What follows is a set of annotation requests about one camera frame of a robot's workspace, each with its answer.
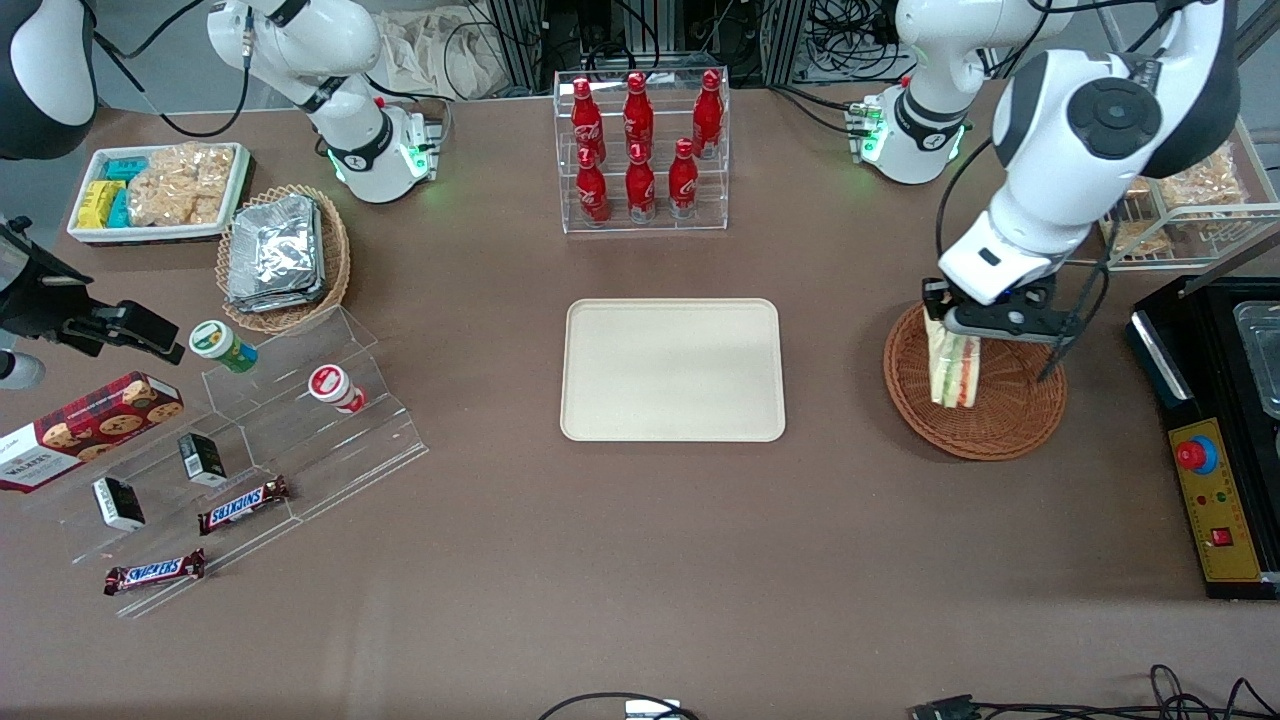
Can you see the red cola bottle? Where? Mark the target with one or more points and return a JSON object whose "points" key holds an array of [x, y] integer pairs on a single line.
{"points": [[641, 190], [708, 115], [638, 115], [593, 195], [587, 125], [683, 185]]}

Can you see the red tartan cookie box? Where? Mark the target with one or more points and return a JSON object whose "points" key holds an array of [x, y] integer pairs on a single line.
{"points": [[90, 430]]}

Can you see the triangle sandwich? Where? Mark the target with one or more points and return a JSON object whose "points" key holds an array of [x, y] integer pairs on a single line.
{"points": [[955, 370]]}

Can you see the yellow snack pack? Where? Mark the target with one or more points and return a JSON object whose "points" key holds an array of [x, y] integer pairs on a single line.
{"points": [[98, 205]]}

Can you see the white rectangular snack tray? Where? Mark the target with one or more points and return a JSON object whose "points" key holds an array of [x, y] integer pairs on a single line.
{"points": [[90, 235]]}

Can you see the clear bag of pastries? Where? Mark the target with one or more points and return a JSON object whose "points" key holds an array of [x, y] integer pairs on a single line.
{"points": [[1205, 180], [1132, 237]]}

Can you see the black machine with yellow panel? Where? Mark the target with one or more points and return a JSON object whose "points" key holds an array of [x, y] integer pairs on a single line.
{"points": [[1215, 520]]}

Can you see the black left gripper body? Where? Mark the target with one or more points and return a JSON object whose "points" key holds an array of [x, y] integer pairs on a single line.
{"points": [[934, 295]]}

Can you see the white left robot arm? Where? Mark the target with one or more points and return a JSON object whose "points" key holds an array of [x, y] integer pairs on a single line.
{"points": [[1060, 150]]}

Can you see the aluminium frame rack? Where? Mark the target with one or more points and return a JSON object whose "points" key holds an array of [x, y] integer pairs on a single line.
{"points": [[760, 40]]}

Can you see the oval wicker basket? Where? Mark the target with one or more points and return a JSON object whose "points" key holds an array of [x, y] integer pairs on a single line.
{"points": [[338, 260]]}

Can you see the clear acrylic bottle rack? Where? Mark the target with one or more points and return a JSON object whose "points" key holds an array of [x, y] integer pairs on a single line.
{"points": [[645, 226]]}

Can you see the green lidded snack cup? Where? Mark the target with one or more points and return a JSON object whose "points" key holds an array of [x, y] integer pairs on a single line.
{"points": [[218, 343]]}

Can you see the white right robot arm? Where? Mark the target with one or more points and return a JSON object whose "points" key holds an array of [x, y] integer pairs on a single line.
{"points": [[340, 40]]}

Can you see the round brown wicker basket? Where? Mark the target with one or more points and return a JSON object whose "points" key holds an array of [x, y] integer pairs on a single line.
{"points": [[1000, 430]]}

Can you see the clear bag of rice crackers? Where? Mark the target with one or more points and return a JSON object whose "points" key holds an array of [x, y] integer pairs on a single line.
{"points": [[180, 185]]}

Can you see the clear plastic container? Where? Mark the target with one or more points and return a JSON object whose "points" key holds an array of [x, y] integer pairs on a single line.
{"points": [[1260, 350]]}

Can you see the white plug block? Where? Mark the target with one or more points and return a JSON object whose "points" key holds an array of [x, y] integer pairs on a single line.
{"points": [[652, 710]]}

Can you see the small black box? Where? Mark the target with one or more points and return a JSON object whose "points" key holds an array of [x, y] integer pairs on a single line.
{"points": [[118, 503], [203, 458]]}

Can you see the beige rectangular serving tray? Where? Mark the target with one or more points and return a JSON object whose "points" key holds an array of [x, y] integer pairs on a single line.
{"points": [[660, 380]]}

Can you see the red lidded snack cup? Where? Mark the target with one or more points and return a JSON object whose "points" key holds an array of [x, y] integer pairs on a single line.
{"points": [[335, 388]]}

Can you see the teal snack pack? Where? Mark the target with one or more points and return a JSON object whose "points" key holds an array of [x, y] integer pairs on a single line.
{"points": [[120, 210], [125, 168]]}

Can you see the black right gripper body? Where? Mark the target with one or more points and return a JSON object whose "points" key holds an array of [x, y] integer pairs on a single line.
{"points": [[37, 298]]}

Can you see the red emergency stop button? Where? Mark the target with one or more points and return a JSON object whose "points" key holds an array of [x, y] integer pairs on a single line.
{"points": [[1195, 455]]}

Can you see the clear acrylic stepped display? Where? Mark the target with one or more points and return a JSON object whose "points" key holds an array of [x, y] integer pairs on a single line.
{"points": [[300, 450]]}

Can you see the brown Snickers bar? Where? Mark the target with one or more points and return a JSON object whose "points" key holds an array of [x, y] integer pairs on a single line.
{"points": [[243, 505], [155, 572]]}

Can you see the beige cloth bag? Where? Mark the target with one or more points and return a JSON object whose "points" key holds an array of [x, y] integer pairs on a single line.
{"points": [[440, 55]]}

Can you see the stack of silver foil packets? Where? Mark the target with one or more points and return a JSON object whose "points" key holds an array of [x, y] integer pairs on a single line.
{"points": [[275, 255]]}

